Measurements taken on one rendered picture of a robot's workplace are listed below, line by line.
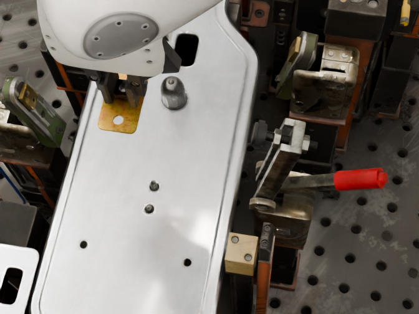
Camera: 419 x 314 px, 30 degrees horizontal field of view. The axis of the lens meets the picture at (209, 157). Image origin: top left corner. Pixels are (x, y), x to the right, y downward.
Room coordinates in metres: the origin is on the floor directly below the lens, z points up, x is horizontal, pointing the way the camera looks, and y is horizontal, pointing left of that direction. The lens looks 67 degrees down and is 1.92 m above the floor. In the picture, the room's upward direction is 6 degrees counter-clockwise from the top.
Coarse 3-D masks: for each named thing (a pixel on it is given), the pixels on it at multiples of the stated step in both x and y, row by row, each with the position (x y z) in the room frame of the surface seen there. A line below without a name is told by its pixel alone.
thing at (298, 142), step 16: (256, 128) 0.32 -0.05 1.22; (288, 128) 0.32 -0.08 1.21; (304, 128) 0.32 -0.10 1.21; (256, 144) 0.31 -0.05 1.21; (272, 144) 0.31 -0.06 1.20; (288, 144) 0.31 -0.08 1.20; (304, 144) 0.31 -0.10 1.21; (272, 160) 0.30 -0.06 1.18; (288, 160) 0.30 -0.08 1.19; (256, 176) 0.34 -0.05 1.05; (272, 176) 0.30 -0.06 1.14; (256, 192) 0.31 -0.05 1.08; (272, 192) 0.30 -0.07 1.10
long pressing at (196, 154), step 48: (240, 48) 0.54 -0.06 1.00; (96, 96) 0.50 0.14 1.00; (192, 96) 0.48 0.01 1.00; (240, 96) 0.47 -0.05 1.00; (96, 144) 0.43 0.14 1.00; (144, 144) 0.42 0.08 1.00; (192, 144) 0.41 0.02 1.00; (240, 144) 0.40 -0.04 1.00; (96, 192) 0.36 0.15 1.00; (144, 192) 0.35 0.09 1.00; (192, 192) 0.35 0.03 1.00; (48, 240) 0.30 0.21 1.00; (96, 240) 0.30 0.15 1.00; (144, 240) 0.29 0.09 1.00; (192, 240) 0.28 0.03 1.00; (48, 288) 0.24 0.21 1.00; (96, 288) 0.24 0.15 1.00; (144, 288) 0.23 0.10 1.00; (192, 288) 0.22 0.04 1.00
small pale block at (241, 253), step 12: (228, 240) 0.26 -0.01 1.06; (240, 240) 0.26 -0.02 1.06; (252, 240) 0.25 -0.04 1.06; (228, 252) 0.24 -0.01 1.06; (240, 252) 0.24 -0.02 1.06; (252, 252) 0.24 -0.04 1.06; (228, 264) 0.23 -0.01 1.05; (240, 264) 0.23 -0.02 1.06; (252, 264) 0.23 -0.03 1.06; (240, 276) 0.23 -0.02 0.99; (252, 276) 0.23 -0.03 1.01; (240, 288) 0.23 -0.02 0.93; (252, 288) 0.24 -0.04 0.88; (240, 300) 0.23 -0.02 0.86; (252, 300) 0.25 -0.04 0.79; (240, 312) 0.23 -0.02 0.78; (252, 312) 0.25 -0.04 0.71
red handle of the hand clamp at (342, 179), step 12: (372, 168) 0.30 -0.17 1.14; (288, 180) 0.31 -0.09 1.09; (300, 180) 0.31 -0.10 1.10; (312, 180) 0.30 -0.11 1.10; (324, 180) 0.30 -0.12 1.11; (336, 180) 0.29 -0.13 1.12; (348, 180) 0.29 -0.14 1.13; (360, 180) 0.29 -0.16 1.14; (372, 180) 0.28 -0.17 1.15; (384, 180) 0.28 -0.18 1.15; (288, 192) 0.30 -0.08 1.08
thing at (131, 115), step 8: (120, 80) 0.37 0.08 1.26; (120, 88) 0.36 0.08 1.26; (120, 96) 0.35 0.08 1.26; (104, 104) 0.35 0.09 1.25; (112, 104) 0.35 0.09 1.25; (120, 104) 0.35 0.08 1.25; (128, 104) 0.35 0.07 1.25; (104, 112) 0.34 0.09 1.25; (112, 112) 0.34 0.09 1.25; (120, 112) 0.34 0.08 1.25; (128, 112) 0.34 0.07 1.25; (136, 112) 0.34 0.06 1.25; (104, 120) 0.33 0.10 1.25; (112, 120) 0.33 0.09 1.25; (128, 120) 0.33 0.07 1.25; (136, 120) 0.33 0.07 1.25; (104, 128) 0.32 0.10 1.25; (112, 128) 0.32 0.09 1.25; (120, 128) 0.32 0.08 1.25; (128, 128) 0.32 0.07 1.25; (136, 128) 0.32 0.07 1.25
